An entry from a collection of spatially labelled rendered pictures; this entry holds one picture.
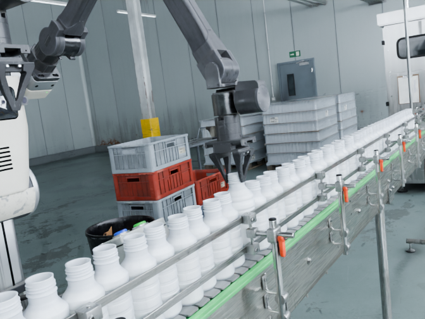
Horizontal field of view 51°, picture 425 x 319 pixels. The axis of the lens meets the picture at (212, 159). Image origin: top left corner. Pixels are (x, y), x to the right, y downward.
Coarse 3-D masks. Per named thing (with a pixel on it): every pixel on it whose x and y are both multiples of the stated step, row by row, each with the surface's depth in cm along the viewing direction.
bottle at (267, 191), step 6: (264, 180) 110; (270, 180) 111; (264, 186) 110; (270, 186) 111; (264, 192) 110; (270, 192) 110; (270, 198) 110; (276, 204) 111; (270, 210) 110; (276, 210) 111; (270, 216) 110; (276, 216) 111
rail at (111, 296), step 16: (368, 144) 183; (288, 192) 116; (256, 208) 102; (304, 208) 125; (208, 240) 85; (256, 240) 101; (176, 256) 77; (240, 256) 95; (208, 272) 85; (128, 288) 67; (192, 288) 80
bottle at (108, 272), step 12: (96, 252) 67; (108, 252) 67; (96, 264) 68; (108, 264) 67; (96, 276) 68; (108, 276) 67; (120, 276) 68; (108, 288) 67; (120, 300) 68; (132, 300) 71; (108, 312) 67; (120, 312) 68; (132, 312) 70
